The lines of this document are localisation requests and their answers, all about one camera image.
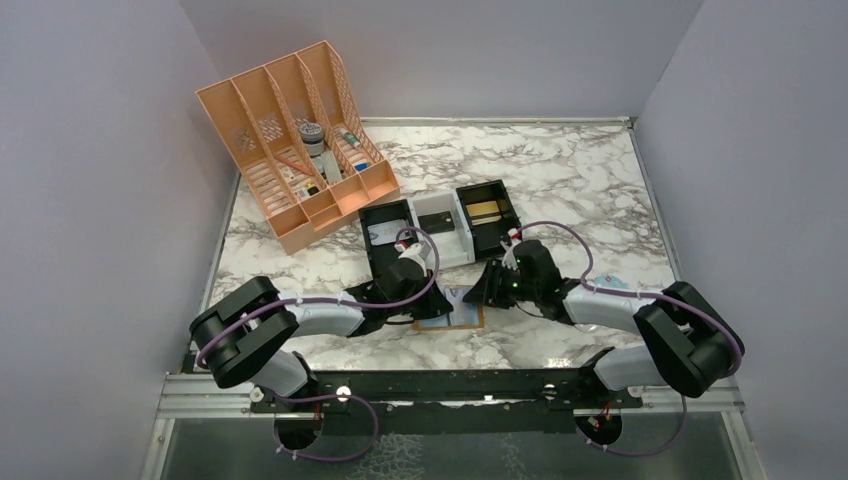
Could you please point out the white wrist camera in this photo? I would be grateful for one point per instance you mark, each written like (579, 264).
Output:
(509, 242)
(418, 252)

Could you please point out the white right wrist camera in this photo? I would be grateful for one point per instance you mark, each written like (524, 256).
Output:
(509, 242)

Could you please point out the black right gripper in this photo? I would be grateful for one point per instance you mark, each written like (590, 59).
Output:
(496, 283)

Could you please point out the light blue card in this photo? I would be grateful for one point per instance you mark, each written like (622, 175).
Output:
(464, 311)

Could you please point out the black tray bin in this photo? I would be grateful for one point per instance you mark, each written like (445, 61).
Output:
(485, 238)
(381, 257)

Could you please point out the tan leather card holder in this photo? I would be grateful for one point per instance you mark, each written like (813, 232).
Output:
(450, 324)

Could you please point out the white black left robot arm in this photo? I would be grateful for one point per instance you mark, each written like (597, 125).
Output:
(240, 338)

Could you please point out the black left tray bin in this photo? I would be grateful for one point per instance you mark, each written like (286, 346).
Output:
(381, 257)

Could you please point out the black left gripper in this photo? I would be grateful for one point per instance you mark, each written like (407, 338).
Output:
(429, 301)

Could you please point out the black right tray bin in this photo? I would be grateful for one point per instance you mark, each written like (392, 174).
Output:
(485, 238)

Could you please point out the gold credit card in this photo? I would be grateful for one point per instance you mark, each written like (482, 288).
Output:
(481, 213)

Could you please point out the black credit card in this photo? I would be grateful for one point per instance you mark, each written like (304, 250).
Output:
(436, 223)

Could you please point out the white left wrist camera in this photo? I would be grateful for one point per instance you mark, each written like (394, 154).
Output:
(418, 252)

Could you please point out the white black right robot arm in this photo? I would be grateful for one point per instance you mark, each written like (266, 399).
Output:
(686, 344)

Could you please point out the grey round jar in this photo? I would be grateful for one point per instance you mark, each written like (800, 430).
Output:
(313, 137)

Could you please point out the clear blue packaged item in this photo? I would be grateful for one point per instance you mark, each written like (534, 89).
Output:
(610, 281)

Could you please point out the peach plastic desk organizer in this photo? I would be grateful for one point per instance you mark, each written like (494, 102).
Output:
(257, 113)

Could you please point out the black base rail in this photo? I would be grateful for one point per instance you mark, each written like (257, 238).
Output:
(446, 401)

